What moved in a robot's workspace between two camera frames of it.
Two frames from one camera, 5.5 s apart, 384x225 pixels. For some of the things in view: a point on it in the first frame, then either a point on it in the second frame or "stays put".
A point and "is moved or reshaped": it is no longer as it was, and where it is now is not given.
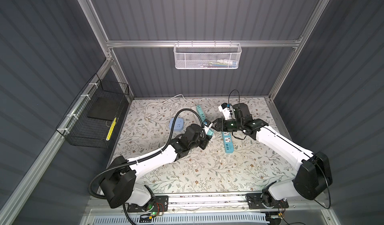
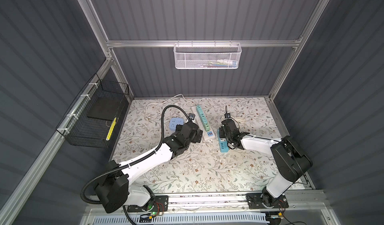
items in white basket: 222,63 stays put
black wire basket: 91,121 stays put
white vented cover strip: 181,219 stays put
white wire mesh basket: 207,56 stays put
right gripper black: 219,124 -> 221,132
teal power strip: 228,145 is moved or reshaped
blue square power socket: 179,124 stays put
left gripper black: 205,141 -> 197,136
